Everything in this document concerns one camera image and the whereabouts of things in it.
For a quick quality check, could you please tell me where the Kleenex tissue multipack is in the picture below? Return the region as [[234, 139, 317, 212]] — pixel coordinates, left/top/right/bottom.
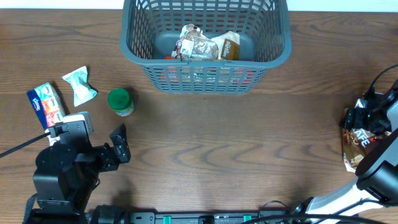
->
[[27, 82, 66, 133]]

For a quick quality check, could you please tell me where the brown Nescafe Gold bag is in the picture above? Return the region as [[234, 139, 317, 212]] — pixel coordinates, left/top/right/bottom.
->
[[341, 98, 392, 174]]

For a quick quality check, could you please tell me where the grey plastic basket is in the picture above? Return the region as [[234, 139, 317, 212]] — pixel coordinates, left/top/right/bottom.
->
[[120, 0, 292, 94]]

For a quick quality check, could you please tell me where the spaghetti pack red yellow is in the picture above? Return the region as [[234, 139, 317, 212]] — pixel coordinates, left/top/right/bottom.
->
[[158, 67, 255, 89]]

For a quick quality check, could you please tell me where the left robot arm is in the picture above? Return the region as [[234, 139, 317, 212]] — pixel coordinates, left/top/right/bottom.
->
[[24, 121, 131, 224]]

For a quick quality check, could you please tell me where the teal white packet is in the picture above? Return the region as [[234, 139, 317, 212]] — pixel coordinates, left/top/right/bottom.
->
[[62, 66, 98, 107]]

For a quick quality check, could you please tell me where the white brown snack pouch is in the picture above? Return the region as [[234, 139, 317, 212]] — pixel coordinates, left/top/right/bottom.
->
[[171, 24, 240, 60]]

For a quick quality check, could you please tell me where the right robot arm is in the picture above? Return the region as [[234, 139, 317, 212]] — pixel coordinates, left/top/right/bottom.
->
[[291, 83, 397, 223]]

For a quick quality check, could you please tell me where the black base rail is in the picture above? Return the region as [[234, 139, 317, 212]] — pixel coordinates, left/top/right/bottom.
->
[[30, 203, 360, 224]]

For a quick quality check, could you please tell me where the green lid jar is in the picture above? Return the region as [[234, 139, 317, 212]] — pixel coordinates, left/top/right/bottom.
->
[[108, 88, 134, 116]]

